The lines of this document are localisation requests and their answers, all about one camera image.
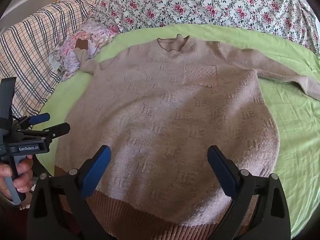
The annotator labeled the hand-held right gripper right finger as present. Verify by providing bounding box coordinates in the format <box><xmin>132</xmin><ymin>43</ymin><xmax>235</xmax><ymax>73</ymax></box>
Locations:
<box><xmin>207</xmin><ymin>145</ymin><xmax>292</xmax><ymax>240</ymax></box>

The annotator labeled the pastel floral cloth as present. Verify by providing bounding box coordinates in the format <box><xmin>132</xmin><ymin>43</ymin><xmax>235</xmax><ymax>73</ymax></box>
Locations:
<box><xmin>49</xmin><ymin>17</ymin><xmax>120</xmax><ymax>82</ymax></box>

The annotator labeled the light green bed sheet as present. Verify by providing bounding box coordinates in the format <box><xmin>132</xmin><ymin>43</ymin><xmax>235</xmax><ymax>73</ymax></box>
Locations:
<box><xmin>32</xmin><ymin>24</ymin><xmax>320</xmax><ymax>233</ymax></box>

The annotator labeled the person's left hand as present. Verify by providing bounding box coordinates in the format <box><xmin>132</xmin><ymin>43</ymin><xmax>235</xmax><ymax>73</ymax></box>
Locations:
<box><xmin>0</xmin><ymin>154</ymin><xmax>34</xmax><ymax>201</ymax></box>

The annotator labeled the plaid checked blanket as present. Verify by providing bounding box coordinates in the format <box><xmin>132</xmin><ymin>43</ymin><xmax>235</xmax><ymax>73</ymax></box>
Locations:
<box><xmin>0</xmin><ymin>0</ymin><xmax>102</xmax><ymax>122</ymax></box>

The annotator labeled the red rose floral quilt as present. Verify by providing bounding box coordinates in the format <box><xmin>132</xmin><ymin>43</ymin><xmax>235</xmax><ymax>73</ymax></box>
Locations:
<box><xmin>94</xmin><ymin>0</ymin><xmax>320</xmax><ymax>57</ymax></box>

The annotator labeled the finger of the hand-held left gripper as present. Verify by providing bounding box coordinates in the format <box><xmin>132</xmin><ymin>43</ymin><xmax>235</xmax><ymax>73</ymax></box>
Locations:
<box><xmin>19</xmin><ymin>113</ymin><xmax>50</xmax><ymax>128</ymax></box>
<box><xmin>17</xmin><ymin>122</ymin><xmax>71</xmax><ymax>142</ymax></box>

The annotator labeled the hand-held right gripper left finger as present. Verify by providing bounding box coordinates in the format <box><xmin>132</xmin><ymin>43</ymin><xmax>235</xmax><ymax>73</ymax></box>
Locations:
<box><xmin>26</xmin><ymin>145</ymin><xmax>112</xmax><ymax>240</ymax></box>

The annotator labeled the beige knitted sweater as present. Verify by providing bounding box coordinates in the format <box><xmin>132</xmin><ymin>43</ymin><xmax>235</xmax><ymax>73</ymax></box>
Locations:
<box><xmin>52</xmin><ymin>34</ymin><xmax>320</xmax><ymax>240</ymax></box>

